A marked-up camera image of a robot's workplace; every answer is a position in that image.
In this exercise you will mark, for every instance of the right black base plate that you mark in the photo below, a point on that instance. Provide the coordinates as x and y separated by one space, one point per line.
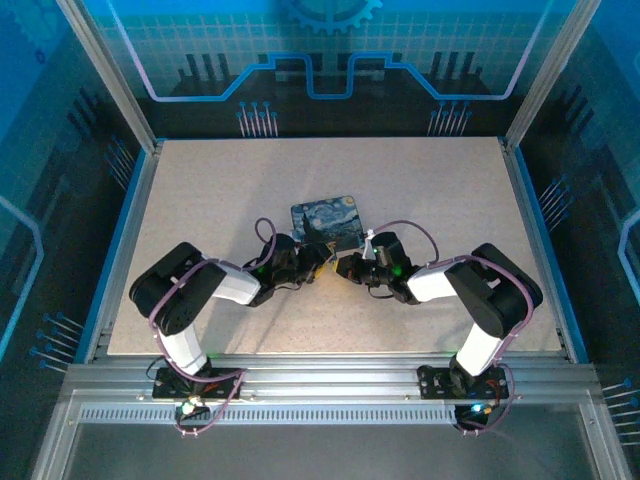
435 382

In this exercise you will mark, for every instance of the starry night print tin box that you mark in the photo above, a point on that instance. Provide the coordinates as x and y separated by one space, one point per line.
325 220

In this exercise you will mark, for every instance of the aluminium mounting rail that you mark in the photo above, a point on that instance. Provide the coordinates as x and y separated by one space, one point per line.
330 375

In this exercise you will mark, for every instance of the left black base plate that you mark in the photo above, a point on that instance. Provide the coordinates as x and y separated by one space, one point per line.
220 384

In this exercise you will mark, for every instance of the aluminium frame post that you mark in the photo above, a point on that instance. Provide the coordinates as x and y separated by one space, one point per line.
552 70
107 75

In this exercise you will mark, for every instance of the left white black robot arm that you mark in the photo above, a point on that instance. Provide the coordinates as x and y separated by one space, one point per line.
235 285

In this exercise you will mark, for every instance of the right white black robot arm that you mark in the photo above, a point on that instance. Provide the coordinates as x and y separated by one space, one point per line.
440 282

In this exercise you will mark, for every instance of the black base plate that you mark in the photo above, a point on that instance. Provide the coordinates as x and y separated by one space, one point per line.
220 384
435 382

